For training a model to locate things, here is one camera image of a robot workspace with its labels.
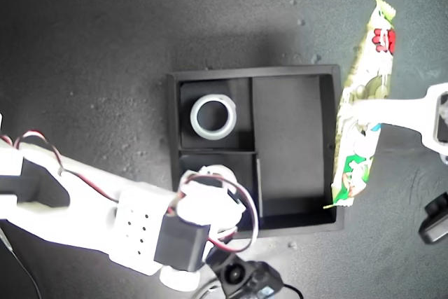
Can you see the green printed snack bar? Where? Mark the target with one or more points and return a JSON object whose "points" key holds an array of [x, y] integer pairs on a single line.
{"points": [[371, 68]]}

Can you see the large white tape roll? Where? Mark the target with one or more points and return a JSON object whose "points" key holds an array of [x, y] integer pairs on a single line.
{"points": [[196, 120]]}

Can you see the black compartment tray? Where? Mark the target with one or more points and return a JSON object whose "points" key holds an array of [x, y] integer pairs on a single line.
{"points": [[290, 138]]}

